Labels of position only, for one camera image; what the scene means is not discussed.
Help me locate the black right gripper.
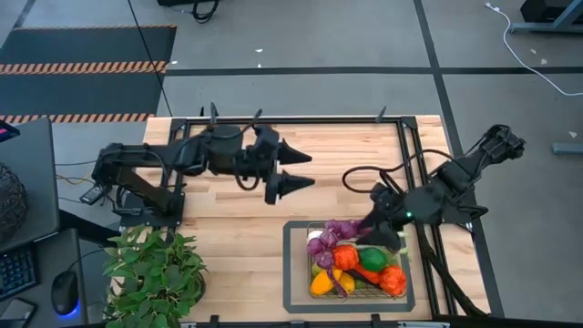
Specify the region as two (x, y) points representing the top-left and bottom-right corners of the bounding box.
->
(366, 181), (409, 251)

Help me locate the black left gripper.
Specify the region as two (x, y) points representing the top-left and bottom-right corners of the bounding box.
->
(240, 125), (315, 205)

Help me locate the dark green round fruit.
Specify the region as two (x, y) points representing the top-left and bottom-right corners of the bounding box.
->
(358, 247), (389, 273)

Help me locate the orange bumpy pumpkin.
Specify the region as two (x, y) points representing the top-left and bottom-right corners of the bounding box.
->
(332, 244), (361, 272)

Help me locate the purple grape bunch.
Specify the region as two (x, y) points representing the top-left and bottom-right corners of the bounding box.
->
(306, 219), (365, 298)

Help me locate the orange carrot with green top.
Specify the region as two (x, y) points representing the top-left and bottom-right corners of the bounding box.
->
(353, 262), (383, 285)

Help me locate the green potted plant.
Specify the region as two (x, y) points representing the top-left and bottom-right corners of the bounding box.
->
(102, 224), (210, 328)

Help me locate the grey furniture foot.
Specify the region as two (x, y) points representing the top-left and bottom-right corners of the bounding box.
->
(551, 142), (583, 157)

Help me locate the black adapter box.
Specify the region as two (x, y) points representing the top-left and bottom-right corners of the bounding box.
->
(79, 180), (114, 206)

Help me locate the black hazard-striped floor mat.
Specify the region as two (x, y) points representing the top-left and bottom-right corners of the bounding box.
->
(0, 25), (178, 124)

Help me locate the grey desk leg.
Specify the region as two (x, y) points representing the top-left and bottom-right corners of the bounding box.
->
(508, 0), (583, 34)

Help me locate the dark grey desk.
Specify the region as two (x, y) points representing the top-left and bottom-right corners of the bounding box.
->
(0, 227), (90, 328)

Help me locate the black computer mouse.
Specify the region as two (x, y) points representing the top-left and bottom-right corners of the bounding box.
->
(49, 269), (81, 317)

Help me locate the dark grey desk panel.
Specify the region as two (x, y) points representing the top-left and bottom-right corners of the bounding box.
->
(0, 117), (61, 254)

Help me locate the dark box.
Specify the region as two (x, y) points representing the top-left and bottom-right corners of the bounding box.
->
(521, 0), (573, 23)

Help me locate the black mesh ball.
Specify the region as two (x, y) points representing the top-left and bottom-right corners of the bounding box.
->
(0, 161), (28, 245)

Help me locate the device with pink screen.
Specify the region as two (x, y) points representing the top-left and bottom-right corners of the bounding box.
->
(0, 118), (22, 144)

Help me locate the backlit black keyboard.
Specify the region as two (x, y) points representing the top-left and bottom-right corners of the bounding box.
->
(0, 245), (40, 302)

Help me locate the black smartphone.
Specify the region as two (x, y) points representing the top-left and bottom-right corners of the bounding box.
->
(0, 296), (38, 328)

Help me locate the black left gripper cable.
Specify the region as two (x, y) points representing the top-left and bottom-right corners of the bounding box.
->
(230, 108), (264, 192)

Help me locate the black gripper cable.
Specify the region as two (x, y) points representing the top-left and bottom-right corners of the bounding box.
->
(230, 108), (264, 192)
(341, 149), (452, 195)

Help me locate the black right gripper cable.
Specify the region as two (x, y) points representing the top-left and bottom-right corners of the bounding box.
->
(341, 149), (452, 195)

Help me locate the wire produce basket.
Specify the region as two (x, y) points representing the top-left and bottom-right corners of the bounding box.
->
(305, 221), (408, 301)

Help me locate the black aluminium table frame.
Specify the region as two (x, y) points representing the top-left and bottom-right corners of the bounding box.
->
(161, 103), (459, 328)

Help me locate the black cable sleeve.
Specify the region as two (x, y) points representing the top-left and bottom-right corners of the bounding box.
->
(414, 221), (489, 319)

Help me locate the coiled black cable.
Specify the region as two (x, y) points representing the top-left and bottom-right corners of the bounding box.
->
(190, 0), (220, 24)

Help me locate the thin black taut cable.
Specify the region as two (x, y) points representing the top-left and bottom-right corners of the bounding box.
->
(127, 0), (174, 118)

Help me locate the white floor cable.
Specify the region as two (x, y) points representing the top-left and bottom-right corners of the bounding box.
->
(485, 2), (583, 97)

